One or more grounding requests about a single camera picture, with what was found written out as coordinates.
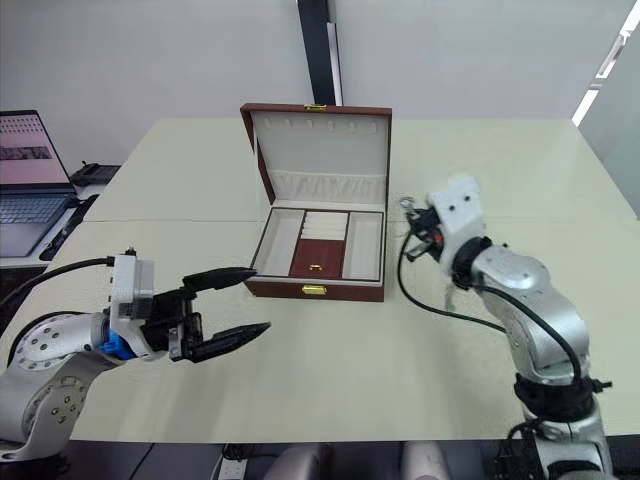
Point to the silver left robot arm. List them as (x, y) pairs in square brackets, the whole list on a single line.
[(45, 360)]

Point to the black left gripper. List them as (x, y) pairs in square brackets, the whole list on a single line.
[(170, 315)]

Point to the white power strip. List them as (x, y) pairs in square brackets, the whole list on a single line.
[(227, 469)]

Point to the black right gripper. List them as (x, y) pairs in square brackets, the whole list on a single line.
[(429, 230)]

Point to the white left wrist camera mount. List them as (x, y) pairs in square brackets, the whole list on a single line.
[(127, 280)]

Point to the black desk telephone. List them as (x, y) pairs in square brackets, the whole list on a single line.
[(95, 172)]

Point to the red-brown wooden jewelry box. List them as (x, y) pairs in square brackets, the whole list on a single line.
[(320, 290)]

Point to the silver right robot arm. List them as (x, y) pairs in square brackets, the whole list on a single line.
[(530, 300)]

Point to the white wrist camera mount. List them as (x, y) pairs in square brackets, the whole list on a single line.
[(127, 280), (460, 210)]

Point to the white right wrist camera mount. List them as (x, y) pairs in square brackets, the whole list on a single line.
[(460, 210)]

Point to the dark rounded grey shape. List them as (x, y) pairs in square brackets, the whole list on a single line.
[(427, 462), (305, 462)]

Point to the black vertical pillar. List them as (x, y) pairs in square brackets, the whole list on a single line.
[(320, 50)]

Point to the open grey laptop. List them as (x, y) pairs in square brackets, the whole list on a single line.
[(30, 200)]

